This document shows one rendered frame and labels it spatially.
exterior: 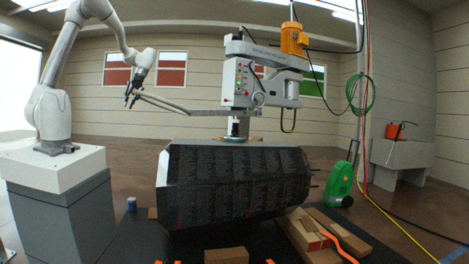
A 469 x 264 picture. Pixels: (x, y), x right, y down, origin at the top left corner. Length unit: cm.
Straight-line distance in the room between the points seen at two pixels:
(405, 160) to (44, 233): 421
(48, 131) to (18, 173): 22
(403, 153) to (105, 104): 906
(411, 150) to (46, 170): 424
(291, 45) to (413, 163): 297
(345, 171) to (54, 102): 278
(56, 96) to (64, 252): 66
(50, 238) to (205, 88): 724
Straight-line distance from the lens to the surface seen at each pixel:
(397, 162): 379
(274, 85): 201
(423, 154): 438
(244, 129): 256
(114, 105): 865
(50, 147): 104
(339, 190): 283
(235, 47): 183
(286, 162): 171
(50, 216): 98
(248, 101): 180
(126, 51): 159
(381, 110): 428
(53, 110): 101
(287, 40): 233
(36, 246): 119
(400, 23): 524
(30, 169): 94
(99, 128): 901
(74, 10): 134
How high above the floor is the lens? 110
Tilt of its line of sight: 5 degrees down
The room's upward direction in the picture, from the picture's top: 3 degrees clockwise
